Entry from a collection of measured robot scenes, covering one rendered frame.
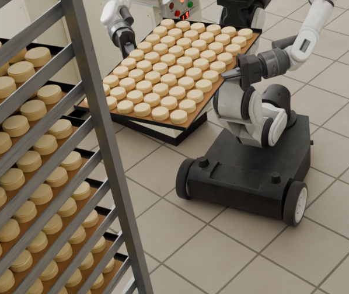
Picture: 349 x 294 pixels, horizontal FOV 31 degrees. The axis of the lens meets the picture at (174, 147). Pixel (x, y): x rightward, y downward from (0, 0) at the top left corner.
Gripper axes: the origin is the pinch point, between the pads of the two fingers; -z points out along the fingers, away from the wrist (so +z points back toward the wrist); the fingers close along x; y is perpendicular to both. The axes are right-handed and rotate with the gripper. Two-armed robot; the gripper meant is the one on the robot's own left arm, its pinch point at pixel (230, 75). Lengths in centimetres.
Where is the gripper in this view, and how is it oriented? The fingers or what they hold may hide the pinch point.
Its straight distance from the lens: 207.1
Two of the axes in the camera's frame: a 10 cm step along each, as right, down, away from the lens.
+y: 3.0, 5.5, -7.8
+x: -1.4, -7.8, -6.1
